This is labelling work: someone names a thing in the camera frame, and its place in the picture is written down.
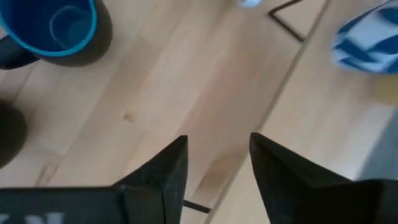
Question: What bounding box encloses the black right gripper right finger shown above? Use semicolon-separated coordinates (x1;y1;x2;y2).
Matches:
249;132;377;224

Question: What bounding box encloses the white mug with blue stripes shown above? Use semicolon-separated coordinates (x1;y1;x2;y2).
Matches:
331;0;398;75

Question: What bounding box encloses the black mug blue inside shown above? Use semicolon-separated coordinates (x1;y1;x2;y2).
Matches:
0;0;113;70

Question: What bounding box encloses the white mug with blue flowers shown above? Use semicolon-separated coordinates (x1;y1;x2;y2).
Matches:
238;0;262;9

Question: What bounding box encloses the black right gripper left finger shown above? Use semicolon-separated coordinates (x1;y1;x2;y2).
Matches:
111;134;190;224

